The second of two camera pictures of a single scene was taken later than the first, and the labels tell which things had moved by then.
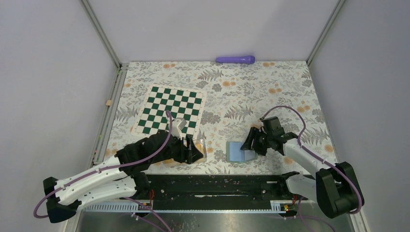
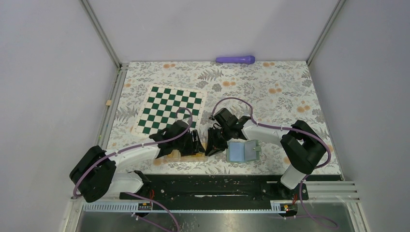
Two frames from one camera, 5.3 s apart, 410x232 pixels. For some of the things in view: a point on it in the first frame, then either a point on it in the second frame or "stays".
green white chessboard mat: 187,104 stays
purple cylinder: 246,59 stays
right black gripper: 254,133 → 213,146
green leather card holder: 235,154 stays
